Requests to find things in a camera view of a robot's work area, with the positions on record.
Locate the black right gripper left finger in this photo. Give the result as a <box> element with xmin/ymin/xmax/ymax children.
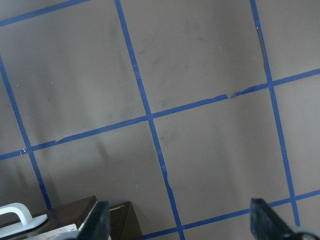
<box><xmin>77</xmin><ymin>201</ymin><xmax>111</xmax><ymax>240</ymax></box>

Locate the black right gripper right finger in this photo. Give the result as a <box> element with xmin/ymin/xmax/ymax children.
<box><xmin>250</xmin><ymin>198</ymin><xmax>300</xmax><ymax>240</ymax></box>

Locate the light wooden drawer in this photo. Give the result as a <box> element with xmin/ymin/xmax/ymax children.
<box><xmin>2</xmin><ymin>195</ymin><xmax>97</xmax><ymax>240</ymax></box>

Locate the dark brown wooden cabinet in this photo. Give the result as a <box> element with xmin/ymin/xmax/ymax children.
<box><xmin>109</xmin><ymin>201</ymin><xmax>144</xmax><ymax>240</ymax></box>

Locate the white drawer handle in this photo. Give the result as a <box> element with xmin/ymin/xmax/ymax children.
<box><xmin>0</xmin><ymin>202</ymin><xmax>48</xmax><ymax>238</ymax></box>

